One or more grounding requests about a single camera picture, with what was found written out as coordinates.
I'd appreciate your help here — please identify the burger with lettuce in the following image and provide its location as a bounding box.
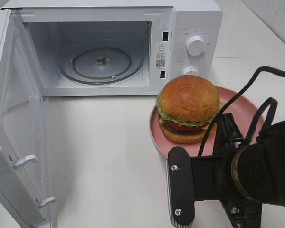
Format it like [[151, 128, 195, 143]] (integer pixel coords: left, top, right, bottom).
[[156, 75, 220, 144]]

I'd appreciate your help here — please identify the black camera cable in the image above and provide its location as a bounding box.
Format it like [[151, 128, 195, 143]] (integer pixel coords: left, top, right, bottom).
[[198, 66, 285, 157]]

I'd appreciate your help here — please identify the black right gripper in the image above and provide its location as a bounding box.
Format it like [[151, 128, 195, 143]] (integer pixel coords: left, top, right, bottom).
[[213, 113, 262, 228]]

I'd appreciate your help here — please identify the glass microwave turntable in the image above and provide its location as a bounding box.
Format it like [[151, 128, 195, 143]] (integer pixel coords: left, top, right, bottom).
[[59, 47, 144, 85]]

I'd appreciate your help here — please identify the white microwave door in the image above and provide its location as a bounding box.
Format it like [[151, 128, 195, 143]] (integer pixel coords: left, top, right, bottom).
[[0, 9, 56, 228]]

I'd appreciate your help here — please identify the white microwave oven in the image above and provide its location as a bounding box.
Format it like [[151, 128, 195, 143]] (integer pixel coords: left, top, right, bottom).
[[2, 0, 223, 96]]

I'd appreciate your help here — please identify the lower white timer knob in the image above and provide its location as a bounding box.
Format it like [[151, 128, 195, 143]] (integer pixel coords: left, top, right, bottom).
[[181, 66, 200, 76]]

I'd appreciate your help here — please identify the upper white power knob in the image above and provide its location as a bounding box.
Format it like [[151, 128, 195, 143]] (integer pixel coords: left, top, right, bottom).
[[186, 35, 205, 56]]

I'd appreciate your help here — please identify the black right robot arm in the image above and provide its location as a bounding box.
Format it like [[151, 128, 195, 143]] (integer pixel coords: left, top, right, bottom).
[[213, 114, 285, 228]]

